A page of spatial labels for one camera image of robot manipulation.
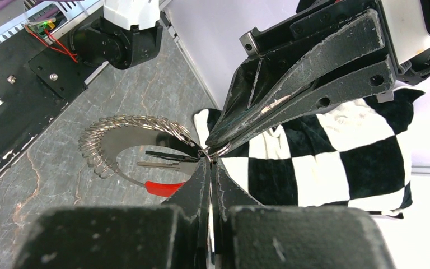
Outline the black white checkered cloth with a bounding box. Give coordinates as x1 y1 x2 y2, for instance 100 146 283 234
193 88 426 220

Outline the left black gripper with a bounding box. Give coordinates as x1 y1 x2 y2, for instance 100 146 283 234
206 1 397 151

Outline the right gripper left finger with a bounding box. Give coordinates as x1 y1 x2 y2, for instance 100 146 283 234
13 160 211 268

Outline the toothed cable duct strip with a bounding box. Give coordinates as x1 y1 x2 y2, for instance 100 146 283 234
0 0 103 44

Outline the key with black head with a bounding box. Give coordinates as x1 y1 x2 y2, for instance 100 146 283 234
137 151 199 175

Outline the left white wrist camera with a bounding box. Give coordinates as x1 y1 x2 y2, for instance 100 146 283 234
381 0 430 64

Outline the keyring loop with red tag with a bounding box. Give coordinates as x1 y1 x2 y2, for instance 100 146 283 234
78 114 234 198

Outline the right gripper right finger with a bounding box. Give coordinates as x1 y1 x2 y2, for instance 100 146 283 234
212 163 395 268

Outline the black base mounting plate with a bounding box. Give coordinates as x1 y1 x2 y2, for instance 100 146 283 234
0 30 95 174

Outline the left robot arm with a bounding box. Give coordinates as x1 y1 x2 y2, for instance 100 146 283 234
70 1 399 154

